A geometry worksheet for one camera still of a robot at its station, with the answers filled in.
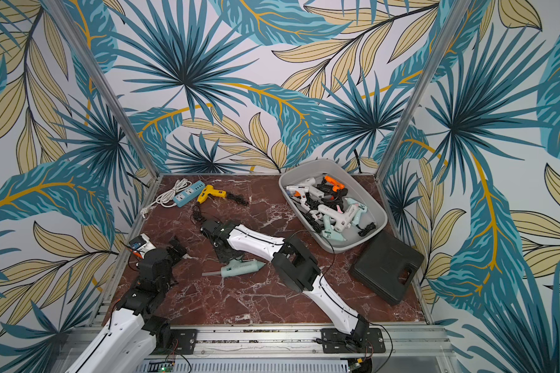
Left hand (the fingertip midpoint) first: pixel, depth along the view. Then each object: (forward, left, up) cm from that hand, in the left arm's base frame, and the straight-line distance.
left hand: (167, 246), depth 81 cm
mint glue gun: (+24, -74, -8) cm, 78 cm away
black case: (-1, -76, -6) cm, 76 cm away
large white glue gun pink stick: (+18, -65, -7) cm, 68 cm away
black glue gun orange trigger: (+30, -62, -8) cm, 70 cm away
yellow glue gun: (+34, -5, -10) cm, 36 cm away
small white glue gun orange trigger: (+20, -54, -8) cm, 59 cm away
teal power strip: (+29, +6, -10) cm, 31 cm away
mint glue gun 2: (-3, -23, -9) cm, 25 cm away
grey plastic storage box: (+24, -62, -6) cm, 67 cm away
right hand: (+4, -19, -13) cm, 23 cm away
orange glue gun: (+33, -64, -3) cm, 72 cm away
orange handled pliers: (+2, +17, -11) cm, 20 cm away
